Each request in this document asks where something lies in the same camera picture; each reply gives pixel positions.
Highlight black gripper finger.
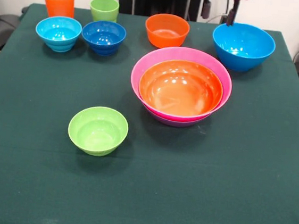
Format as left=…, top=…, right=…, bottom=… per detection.
left=200, top=0, right=213, bottom=20
left=226, top=0, right=241, bottom=28

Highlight wide orange bowl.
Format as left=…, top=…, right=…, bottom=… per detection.
left=136, top=56, right=227, bottom=120

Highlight large pink bowl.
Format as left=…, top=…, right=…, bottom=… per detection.
left=127, top=42, right=237, bottom=127

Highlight small dark blue bowl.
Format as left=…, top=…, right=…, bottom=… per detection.
left=79, top=19, right=128, bottom=59

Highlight purple bowl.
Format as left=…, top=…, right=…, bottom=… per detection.
left=144, top=106, right=210, bottom=131

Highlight orange cup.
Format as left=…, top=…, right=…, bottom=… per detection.
left=42, top=0, right=76, bottom=20

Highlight small light blue bowl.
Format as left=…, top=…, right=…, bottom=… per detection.
left=33, top=13, right=84, bottom=55

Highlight small green bowl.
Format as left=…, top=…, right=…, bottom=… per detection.
left=65, top=103, right=131, bottom=160

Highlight medium blue bowl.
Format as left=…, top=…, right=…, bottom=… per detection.
left=209, top=20, right=278, bottom=76

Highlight small deep orange bowl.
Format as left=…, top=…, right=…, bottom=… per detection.
left=143, top=12, right=192, bottom=52

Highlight green cup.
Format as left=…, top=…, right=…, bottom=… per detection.
left=88, top=0, right=121, bottom=24

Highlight dark green tablecloth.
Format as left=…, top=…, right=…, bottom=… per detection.
left=0, top=0, right=299, bottom=224

